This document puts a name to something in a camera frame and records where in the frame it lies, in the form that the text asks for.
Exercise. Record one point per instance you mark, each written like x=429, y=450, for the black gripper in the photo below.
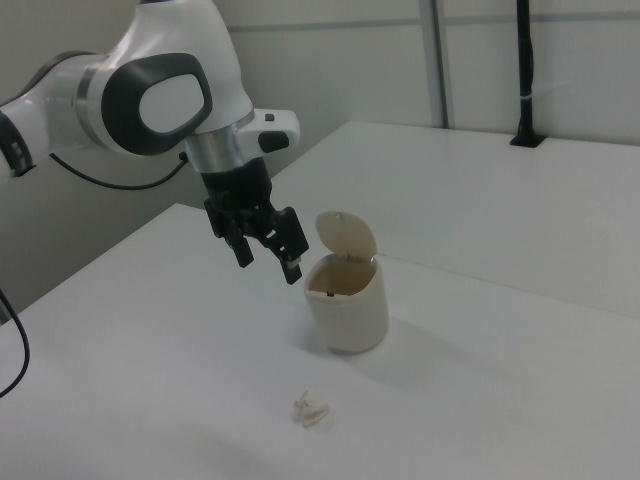
x=237, y=187

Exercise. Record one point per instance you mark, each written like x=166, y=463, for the paper trash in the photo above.
x=311, y=409

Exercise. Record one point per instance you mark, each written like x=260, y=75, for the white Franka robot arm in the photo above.
x=165, y=60

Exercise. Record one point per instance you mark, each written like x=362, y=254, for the beige bin lid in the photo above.
x=345, y=235

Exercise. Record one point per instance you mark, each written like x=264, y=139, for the small white bin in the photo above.
x=350, y=315

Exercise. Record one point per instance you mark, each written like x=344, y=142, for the black pole with base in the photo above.
x=525, y=60

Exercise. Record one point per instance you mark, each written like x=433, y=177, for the grey metal partition post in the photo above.
x=440, y=60

